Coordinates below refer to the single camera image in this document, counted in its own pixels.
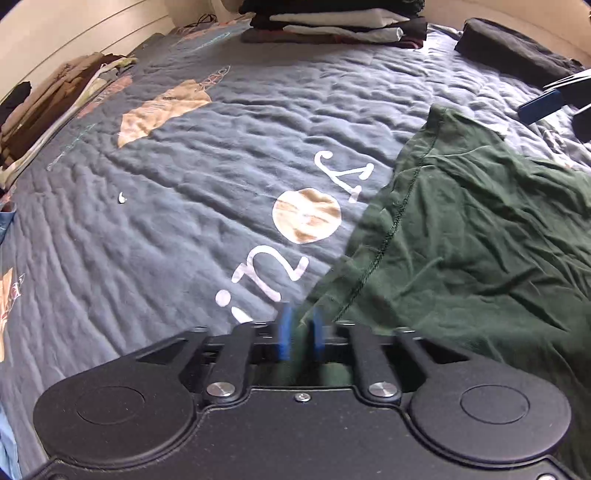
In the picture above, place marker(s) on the cream padded sofa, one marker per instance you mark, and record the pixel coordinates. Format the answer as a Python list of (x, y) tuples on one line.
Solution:
[(517, 18)]

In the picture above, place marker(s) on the blue patterned garment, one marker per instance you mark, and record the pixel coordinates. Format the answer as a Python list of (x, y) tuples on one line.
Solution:
[(5, 221)]

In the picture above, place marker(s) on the stack of folded dark clothes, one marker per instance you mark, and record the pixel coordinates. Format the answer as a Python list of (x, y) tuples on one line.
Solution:
[(332, 23)]

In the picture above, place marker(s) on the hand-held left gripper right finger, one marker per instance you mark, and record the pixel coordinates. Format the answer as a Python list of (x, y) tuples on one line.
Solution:
[(317, 334)]

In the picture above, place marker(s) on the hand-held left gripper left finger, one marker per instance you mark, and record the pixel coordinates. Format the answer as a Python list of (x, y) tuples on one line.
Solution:
[(287, 334)]

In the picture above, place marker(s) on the light blue garment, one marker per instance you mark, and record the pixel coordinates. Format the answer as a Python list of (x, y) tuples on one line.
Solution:
[(7, 443)]

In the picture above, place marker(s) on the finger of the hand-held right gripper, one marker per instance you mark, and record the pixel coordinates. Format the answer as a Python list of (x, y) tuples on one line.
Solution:
[(540, 105), (585, 122)]

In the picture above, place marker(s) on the grey printed quilt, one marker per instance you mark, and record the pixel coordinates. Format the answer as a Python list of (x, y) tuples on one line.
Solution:
[(184, 230)]

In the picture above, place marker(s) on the stack of folded brown clothes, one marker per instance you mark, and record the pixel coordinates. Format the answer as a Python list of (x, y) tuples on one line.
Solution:
[(51, 110)]

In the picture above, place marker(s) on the folded black garment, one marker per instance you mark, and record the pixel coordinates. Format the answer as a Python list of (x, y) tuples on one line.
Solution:
[(512, 50)]

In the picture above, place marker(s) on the green t-shirt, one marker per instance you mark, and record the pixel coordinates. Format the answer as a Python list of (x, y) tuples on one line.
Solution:
[(461, 230)]

